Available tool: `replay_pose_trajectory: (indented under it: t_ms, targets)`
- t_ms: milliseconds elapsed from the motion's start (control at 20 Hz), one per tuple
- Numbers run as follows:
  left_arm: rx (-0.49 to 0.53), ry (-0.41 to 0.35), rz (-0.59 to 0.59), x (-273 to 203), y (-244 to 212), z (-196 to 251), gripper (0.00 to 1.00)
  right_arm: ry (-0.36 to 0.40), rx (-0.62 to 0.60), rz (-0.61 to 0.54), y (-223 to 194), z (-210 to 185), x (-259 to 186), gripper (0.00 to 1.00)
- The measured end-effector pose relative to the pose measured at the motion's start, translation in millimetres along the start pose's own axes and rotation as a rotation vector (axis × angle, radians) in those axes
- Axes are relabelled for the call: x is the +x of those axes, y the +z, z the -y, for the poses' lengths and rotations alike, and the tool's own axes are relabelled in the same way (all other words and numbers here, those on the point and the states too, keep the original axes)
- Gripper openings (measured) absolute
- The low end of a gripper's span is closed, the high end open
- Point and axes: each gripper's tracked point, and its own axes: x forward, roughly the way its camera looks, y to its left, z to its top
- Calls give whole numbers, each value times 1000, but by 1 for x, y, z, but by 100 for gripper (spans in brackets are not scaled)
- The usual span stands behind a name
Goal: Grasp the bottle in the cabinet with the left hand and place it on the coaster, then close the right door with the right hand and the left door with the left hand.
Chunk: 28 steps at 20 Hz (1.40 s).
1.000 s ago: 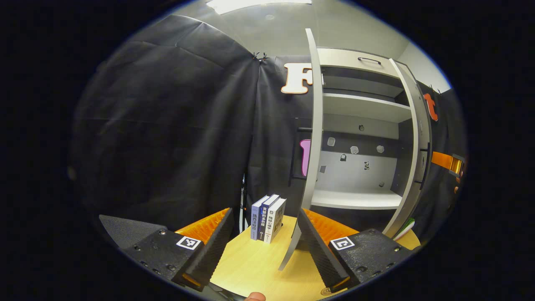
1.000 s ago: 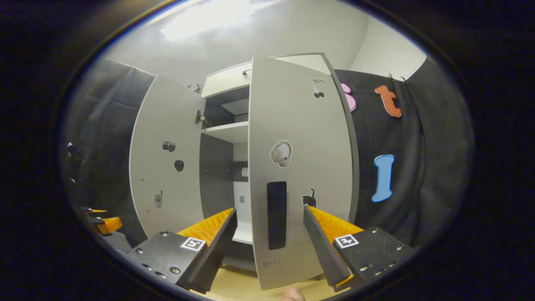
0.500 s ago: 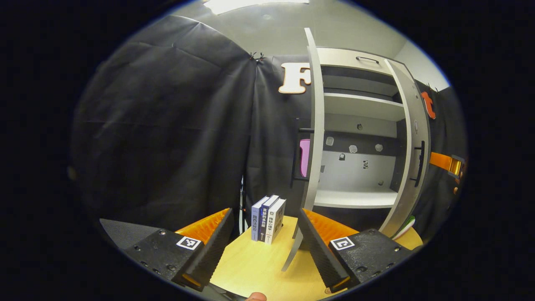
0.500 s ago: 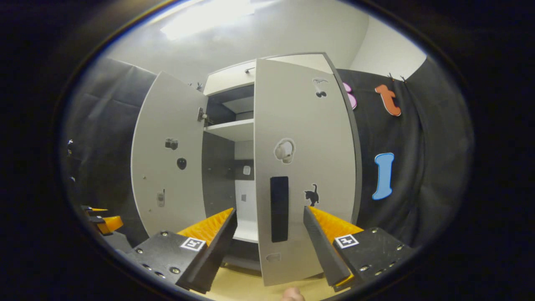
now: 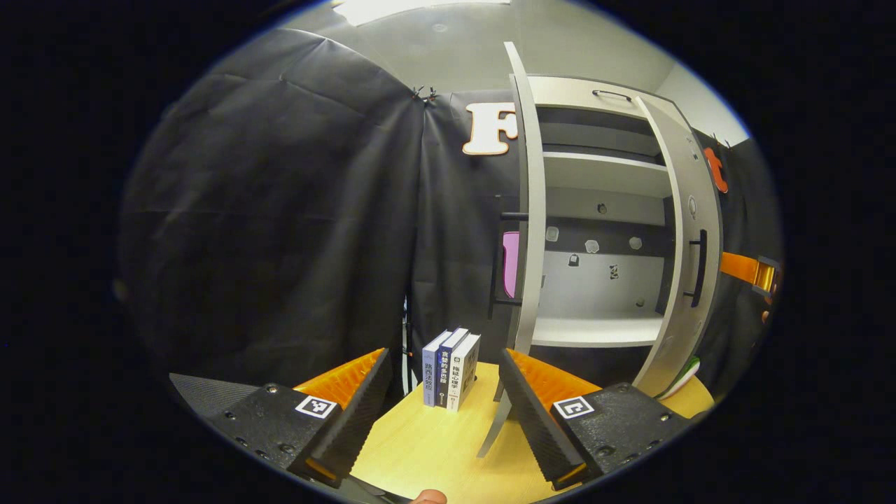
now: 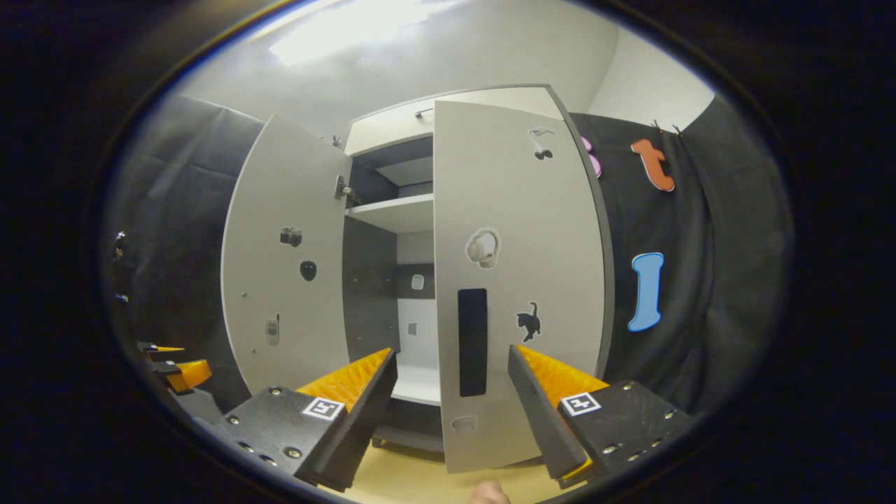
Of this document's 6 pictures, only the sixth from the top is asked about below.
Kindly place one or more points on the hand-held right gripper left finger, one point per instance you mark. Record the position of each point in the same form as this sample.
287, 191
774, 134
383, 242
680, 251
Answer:
364, 420

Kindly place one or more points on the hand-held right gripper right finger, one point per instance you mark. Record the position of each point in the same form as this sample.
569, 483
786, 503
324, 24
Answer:
546, 420

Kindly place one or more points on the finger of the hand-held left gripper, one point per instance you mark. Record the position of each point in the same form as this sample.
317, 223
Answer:
159, 352
189, 374

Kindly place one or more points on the white door with camera sticker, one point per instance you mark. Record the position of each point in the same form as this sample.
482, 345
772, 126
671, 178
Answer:
280, 294

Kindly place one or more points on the white door with headphones sticker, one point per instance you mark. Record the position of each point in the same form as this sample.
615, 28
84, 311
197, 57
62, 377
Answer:
546, 231

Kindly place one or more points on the white cabinet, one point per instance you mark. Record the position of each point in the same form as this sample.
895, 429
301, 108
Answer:
416, 329

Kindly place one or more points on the white cabinet shelf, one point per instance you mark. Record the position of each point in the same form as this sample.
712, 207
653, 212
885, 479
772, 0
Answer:
399, 212

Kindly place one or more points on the white cabinet drawer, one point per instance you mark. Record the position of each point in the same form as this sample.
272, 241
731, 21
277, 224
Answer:
392, 129

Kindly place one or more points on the black backdrop cloth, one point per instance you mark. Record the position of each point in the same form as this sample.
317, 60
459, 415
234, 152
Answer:
728, 266

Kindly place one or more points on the ceiling light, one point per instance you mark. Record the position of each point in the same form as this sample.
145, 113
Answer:
350, 35

